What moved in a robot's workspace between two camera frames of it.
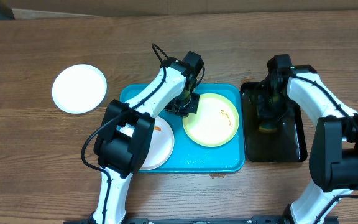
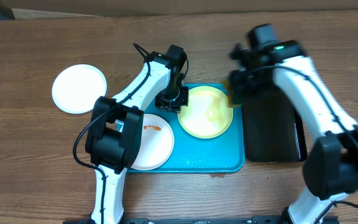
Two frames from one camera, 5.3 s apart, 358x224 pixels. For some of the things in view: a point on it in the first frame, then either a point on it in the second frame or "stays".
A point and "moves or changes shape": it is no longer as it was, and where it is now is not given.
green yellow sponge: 267,127 to 233,101
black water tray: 287,144 stays
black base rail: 226,219 stays
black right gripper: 266,112 to 238,86
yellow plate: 216,123 moves or changes shape
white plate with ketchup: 161,145 stays
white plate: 79,88 stays
